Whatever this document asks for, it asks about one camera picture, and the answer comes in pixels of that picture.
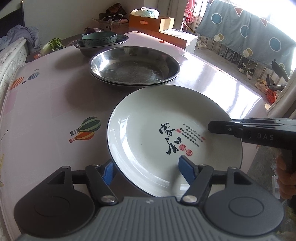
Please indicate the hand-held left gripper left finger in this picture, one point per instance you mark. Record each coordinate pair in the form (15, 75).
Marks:
(107, 172)

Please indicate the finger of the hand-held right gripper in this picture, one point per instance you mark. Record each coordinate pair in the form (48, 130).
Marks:
(222, 127)

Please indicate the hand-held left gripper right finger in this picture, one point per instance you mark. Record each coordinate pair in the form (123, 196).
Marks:
(187, 169)

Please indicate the white calligraphy plate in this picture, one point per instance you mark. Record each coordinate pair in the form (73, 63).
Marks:
(143, 120)

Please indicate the teal floral ceramic bowl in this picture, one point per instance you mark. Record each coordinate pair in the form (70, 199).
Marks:
(99, 41)

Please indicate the person's right hand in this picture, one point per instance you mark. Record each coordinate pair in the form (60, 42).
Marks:
(286, 183)

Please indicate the orange object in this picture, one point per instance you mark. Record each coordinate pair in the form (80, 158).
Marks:
(271, 96)

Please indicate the beige shoe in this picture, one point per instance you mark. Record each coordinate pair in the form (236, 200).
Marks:
(261, 85)

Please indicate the black and white sneaker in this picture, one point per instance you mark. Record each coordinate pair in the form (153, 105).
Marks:
(251, 73)
(242, 67)

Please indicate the white shoe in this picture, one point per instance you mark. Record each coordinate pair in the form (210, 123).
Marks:
(202, 45)

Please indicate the balloon print tablecloth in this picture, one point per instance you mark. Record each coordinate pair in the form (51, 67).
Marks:
(57, 92)

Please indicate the blue patterned hanging blanket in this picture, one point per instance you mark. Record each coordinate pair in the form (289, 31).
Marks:
(254, 34)

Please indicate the large brown cardboard box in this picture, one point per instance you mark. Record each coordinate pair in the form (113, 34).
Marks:
(178, 38)

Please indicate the red patterned clothing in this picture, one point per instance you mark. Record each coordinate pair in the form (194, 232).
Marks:
(190, 11)

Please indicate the orange-brown cardboard box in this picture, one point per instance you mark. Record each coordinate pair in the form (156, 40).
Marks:
(150, 23)

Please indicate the white plastic bag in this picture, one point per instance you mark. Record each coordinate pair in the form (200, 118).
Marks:
(145, 12)

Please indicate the green lettuce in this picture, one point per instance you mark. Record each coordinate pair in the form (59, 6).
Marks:
(55, 44)

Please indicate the open cardboard box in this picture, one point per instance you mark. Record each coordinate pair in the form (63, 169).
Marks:
(115, 27)

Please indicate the white quilted mattress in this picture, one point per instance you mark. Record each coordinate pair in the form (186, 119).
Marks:
(11, 60)

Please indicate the dark cloth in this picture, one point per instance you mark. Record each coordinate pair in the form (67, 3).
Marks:
(115, 10)

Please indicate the grey clothing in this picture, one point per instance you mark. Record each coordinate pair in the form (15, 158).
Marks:
(23, 34)

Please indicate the black headboard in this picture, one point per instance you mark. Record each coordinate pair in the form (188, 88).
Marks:
(11, 23)

